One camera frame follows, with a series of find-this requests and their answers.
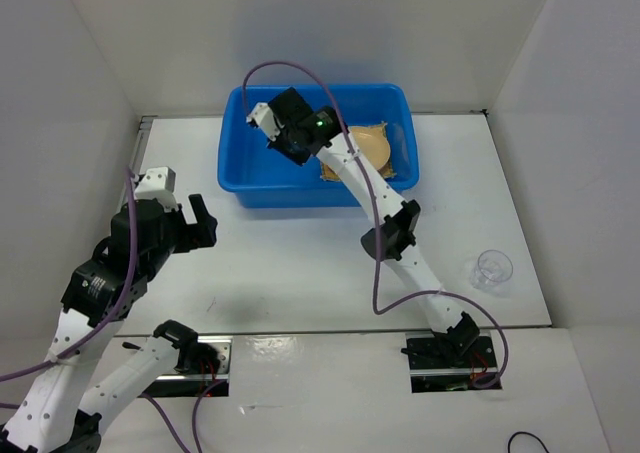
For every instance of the clear plastic cup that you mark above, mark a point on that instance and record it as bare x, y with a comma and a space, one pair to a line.
492, 270

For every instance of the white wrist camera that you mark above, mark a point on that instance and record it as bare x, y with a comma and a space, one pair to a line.
157, 183
263, 118

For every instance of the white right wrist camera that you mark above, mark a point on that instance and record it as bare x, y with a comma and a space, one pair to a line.
263, 118

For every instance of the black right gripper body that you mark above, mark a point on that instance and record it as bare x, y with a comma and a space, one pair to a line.
286, 145

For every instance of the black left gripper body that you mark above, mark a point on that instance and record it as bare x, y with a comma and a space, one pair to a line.
177, 239

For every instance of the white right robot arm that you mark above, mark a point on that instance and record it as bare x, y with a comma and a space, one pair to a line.
392, 242

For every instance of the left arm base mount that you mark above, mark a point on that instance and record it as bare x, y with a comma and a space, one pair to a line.
199, 368

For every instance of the yellow plastic plate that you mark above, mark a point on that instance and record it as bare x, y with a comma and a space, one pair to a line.
372, 145

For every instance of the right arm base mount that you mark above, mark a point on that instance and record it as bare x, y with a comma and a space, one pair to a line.
431, 372

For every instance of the blue plastic bin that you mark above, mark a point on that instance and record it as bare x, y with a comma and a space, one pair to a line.
261, 177

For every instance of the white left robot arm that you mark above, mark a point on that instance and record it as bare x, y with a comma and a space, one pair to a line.
63, 411

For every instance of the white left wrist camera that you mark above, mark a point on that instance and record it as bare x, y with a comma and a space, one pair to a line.
157, 183

